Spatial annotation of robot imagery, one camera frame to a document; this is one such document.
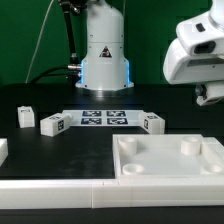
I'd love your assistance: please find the white sheet with AprilTags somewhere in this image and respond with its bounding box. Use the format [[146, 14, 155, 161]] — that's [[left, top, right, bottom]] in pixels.
[[63, 110, 141, 127]]

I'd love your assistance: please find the black cable bundle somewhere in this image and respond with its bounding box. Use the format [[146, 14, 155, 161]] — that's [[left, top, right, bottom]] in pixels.
[[29, 0, 88, 84]]

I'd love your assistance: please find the white U-shaped obstacle fence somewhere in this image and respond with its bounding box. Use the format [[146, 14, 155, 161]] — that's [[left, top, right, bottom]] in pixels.
[[0, 138, 224, 210]]

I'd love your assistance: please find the white square tabletop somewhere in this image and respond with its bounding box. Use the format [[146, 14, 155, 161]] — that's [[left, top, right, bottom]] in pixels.
[[112, 134, 224, 179]]

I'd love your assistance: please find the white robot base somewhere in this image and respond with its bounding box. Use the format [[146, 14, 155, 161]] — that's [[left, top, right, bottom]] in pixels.
[[76, 0, 134, 91]]

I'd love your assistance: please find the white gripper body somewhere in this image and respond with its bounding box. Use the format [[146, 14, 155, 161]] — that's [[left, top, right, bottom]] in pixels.
[[195, 82, 224, 106]]

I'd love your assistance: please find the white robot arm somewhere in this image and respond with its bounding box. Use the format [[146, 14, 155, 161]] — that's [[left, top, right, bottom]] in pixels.
[[163, 0, 224, 106]]

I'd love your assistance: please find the white thin cable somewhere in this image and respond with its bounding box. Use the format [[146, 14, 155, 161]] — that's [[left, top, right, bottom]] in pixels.
[[25, 0, 55, 84]]

